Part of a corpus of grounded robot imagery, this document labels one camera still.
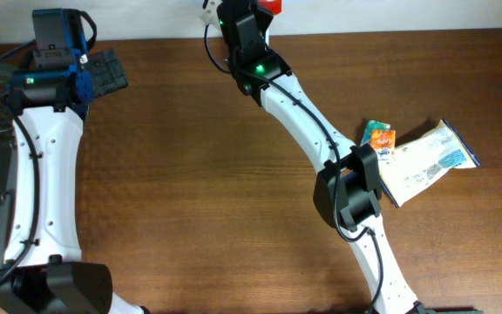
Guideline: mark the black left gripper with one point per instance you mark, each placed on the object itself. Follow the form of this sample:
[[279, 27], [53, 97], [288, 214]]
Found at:
[[111, 74]]

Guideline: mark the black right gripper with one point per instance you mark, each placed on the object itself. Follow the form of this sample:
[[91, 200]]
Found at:
[[261, 23]]

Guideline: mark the red snack pouch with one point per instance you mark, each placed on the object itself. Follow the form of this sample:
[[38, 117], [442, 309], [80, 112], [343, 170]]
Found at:
[[274, 6]]

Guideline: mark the teal tissue pack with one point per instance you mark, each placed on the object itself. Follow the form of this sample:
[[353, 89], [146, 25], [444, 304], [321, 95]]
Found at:
[[370, 127]]

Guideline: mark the cream snack bag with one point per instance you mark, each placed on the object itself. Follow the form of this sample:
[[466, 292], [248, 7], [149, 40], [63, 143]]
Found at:
[[418, 164]]

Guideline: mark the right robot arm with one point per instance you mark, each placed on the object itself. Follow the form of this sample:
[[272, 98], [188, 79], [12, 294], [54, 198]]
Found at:
[[348, 186]]

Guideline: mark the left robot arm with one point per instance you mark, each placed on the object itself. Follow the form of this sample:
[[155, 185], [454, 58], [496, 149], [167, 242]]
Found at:
[[49, 98]]

